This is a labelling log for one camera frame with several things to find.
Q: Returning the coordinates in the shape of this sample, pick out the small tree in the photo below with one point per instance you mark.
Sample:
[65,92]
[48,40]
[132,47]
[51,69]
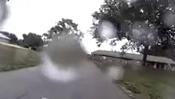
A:
[63,26]

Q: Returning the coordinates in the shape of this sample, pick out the long low building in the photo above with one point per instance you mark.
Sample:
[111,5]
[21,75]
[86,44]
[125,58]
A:
[131,57]

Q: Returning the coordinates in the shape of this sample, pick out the grey asphalt path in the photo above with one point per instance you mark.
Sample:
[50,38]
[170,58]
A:
[78,94]

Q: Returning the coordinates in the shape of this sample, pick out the dark bushes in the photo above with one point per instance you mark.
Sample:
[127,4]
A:
[32,40]

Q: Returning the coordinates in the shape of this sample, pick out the broad dark tree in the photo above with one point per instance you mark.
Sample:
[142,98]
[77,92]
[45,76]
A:
[145,54]

